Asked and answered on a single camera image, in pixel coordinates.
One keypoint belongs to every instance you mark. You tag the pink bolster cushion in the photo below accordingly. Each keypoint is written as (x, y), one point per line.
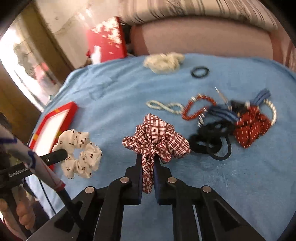
(209, 36)

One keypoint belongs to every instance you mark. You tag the red jewelry tray box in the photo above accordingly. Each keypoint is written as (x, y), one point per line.
(51, 127)

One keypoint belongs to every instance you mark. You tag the striped floral pillow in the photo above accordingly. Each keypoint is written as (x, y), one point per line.
(249, 12)

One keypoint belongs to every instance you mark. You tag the red plaid scrunchie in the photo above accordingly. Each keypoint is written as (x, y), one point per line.
(155, 137)

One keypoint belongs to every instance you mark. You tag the blue striped strap watch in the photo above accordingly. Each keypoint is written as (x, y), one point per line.
(238, 108)

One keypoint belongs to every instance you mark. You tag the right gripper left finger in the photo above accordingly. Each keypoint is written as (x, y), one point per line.
(133, 195)

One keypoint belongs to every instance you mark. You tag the red dotted scrunchie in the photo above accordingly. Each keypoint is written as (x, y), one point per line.
(251, 126)

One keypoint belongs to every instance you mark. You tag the red floral box lid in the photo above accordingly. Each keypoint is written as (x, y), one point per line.
(106, 41)

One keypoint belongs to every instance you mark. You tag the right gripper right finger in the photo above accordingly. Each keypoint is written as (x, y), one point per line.
(162, 190)

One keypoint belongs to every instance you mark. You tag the blue blanket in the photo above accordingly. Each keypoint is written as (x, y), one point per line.
(258, 182)

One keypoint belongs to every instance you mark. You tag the stained glass door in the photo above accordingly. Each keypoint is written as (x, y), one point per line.
(26, 67)

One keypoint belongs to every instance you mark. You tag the silver hair clip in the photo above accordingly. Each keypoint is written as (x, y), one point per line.
(224, 98)

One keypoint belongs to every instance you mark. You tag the cream fluffy scrunchie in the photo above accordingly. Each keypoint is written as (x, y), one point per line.
(164, 63)

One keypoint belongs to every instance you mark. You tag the white cherry print scrunchie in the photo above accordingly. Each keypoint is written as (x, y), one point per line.
(83, 156)

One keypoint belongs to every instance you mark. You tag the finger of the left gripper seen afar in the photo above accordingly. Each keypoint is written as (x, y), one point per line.
(55, 157)

